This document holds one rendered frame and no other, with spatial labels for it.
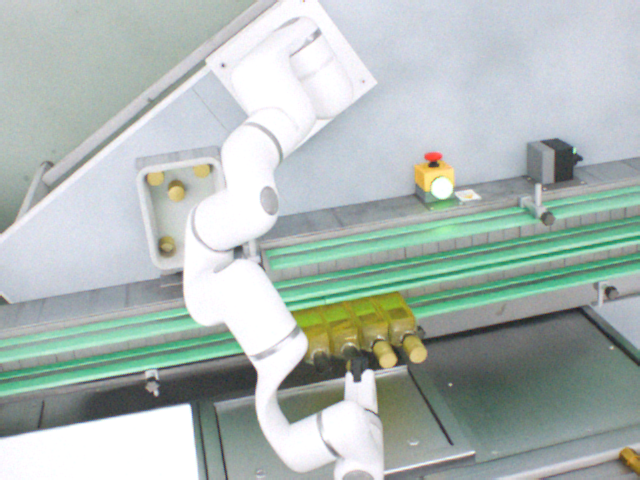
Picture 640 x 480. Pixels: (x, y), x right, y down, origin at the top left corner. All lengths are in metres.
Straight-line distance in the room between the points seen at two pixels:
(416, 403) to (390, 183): 0.51
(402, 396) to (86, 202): 0.77
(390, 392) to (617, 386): 0.46
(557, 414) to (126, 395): 0.91
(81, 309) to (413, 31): 0.91
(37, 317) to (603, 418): 1.15
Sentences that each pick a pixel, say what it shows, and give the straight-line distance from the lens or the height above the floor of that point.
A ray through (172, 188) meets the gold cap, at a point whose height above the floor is 0.81.
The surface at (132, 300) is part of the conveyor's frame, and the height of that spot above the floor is 0.85.
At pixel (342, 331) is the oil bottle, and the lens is 1.51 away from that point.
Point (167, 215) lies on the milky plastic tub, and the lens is 1.68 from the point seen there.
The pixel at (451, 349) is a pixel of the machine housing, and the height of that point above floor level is 0.93.
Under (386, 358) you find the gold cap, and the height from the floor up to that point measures 1.16.
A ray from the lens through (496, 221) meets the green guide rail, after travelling 1.67.
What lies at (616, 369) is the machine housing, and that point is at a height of 1.13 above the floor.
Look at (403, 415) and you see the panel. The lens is 1.53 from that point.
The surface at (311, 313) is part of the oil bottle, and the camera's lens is 1.58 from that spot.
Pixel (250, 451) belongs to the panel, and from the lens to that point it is 1.48.
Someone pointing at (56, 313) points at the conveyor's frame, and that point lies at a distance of 1.70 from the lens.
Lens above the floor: 2.35
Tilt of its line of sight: 65 degrees down
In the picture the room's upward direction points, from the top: 152 degrees clockwise
